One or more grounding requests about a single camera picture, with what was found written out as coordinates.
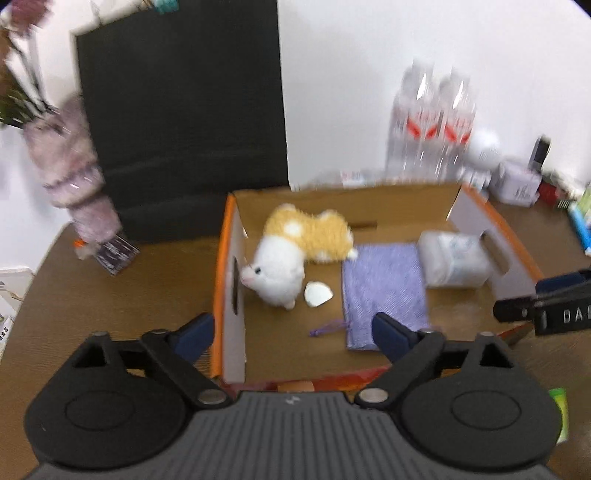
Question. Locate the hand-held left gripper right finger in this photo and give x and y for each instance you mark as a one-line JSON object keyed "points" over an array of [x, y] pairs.
{"points": [[388, 330]]}

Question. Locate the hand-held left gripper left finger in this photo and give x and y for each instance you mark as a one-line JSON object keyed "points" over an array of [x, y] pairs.
{"points": [[196, 333]]}

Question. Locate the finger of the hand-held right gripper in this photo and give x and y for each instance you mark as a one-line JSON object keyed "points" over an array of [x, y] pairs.
{"points": [[565, 281], [515, 310]]}

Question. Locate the purple cloth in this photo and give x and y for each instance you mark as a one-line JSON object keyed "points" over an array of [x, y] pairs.
{"points": [[383, 286]]}

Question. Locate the orange cardboard box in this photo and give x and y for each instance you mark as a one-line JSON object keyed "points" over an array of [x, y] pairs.
{"points": [[277, 334]]}

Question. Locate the blue and white tube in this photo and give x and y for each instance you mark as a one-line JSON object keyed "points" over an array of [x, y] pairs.
{"points": [[581, 228]]}

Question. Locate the small white shell-shaped piece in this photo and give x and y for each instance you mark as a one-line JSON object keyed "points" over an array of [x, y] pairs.
{"points": [[317, 294]]}

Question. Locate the clear plastic bag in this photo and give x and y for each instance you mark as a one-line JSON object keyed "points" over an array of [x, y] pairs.
{"points": [[452, 258]]}

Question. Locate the red and black box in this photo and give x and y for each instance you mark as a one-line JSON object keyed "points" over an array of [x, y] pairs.
{"points": [[551, 194]]}

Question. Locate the green packet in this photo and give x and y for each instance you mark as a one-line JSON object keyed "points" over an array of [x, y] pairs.
{"points": [[559, 410]]}

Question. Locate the white and orange plush toy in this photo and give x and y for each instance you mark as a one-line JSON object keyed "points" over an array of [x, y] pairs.
{"points": [[281, 272]]}

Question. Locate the small white box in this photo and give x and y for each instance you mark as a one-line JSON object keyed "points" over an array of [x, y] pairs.
{"points": [[515, 184]]}

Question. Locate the dark printed card packet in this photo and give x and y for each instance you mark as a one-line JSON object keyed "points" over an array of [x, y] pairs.
{"points": [[116, 254]]}

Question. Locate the black adapter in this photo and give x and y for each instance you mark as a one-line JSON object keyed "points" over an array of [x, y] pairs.
{"points": [[540, 152]]}

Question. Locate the small clear plastic item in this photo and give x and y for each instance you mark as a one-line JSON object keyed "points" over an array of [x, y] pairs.
{"points": [[82, 247]]}

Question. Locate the white printed packet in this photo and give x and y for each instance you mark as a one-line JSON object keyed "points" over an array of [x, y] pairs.
{"points": [[354, 177]]}

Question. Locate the white round device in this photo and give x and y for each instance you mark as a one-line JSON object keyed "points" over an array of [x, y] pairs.
{"points": [[484, 147]]}

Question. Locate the clear water bottle red label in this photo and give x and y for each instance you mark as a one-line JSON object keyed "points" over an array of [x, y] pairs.
{"points": [[413, 124], [457, 129]]}

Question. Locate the white carton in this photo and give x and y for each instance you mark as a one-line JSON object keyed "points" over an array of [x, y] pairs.
{"points": [[8, 309]]}

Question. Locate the pink stone vase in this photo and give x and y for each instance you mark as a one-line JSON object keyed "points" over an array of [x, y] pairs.
{"points": [[69, 161]]}

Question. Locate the black chair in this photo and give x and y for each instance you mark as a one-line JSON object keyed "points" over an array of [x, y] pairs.
{"points": [[184, 115]]}

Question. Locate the dried pink flowers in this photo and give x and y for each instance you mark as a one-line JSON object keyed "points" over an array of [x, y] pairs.
{"points": [[18, 78]]}

